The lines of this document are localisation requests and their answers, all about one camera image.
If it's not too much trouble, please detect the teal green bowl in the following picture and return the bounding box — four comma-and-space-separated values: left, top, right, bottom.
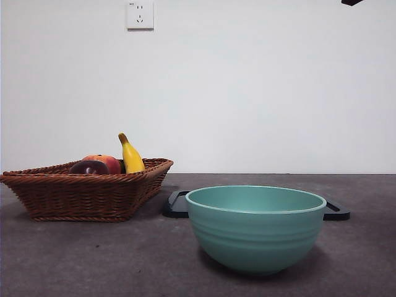
185, 184, 327, 276

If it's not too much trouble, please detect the dark red plum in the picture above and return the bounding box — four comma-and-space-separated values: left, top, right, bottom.
68, 160, 111, 176

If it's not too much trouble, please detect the yellow banana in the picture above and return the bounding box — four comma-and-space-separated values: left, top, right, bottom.
118, 132, 146, 174

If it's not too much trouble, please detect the black tray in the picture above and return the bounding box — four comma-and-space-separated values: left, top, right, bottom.
162, 190, 351, 221

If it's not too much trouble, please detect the red yellow apple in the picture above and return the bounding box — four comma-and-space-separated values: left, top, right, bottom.
82, 154, 122, 174

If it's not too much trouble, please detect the brown wicker basket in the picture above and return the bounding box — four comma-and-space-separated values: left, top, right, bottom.
0, 158, 174, 223

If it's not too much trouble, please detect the white wall socket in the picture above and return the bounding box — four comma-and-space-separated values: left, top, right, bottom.
126, 1, 155, 31

